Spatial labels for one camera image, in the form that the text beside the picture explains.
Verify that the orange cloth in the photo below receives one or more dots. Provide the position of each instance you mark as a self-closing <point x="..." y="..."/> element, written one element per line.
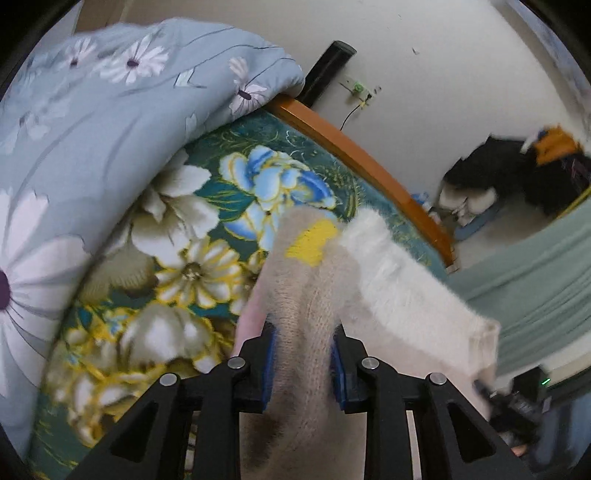
<point x="556" y="145"/>

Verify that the blue basin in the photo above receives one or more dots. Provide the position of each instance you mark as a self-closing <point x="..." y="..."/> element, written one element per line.
<point x="478" y="224"/>

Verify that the orange wooden bed frame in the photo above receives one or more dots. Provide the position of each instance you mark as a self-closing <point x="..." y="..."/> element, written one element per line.
<point x="360" y="157"/>

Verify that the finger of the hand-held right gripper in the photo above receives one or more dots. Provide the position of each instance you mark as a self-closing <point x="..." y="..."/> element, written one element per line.
<point x="484" y="388"/>

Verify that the black post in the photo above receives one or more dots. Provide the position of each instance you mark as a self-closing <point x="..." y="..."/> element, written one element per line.
<point x="325" y="74"/>

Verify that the pile of dark clothes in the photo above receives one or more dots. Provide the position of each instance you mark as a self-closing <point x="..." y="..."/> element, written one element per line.
<point x="489" y="161"/>

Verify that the blue floral duvet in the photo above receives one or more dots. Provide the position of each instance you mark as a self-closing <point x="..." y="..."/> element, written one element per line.
<point x="92" y="138"/>

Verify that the wall socket with green plug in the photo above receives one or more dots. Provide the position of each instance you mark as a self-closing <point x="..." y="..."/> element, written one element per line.
<point x="358" y="90"/>

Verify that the green cloth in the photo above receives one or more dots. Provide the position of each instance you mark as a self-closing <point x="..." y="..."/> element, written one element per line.
<point x="531" y="286"/>

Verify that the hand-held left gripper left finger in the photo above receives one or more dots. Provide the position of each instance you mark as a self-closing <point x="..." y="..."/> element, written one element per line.
<point x="270" y="369"/>

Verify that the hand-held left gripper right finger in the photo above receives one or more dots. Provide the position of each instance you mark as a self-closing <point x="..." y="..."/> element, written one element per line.
<point x="337" y="369"/>

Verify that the white fluffy slippers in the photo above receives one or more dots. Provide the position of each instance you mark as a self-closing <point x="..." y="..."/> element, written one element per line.
<point x="466" y="201"/>

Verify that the teal floral bed sheet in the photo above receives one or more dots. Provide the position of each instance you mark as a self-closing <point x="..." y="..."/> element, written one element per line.
<point x="194" y="221"/>

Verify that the beige fluffy sweater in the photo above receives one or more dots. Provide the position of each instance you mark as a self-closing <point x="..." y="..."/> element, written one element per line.
<point x="314" y="295"/>

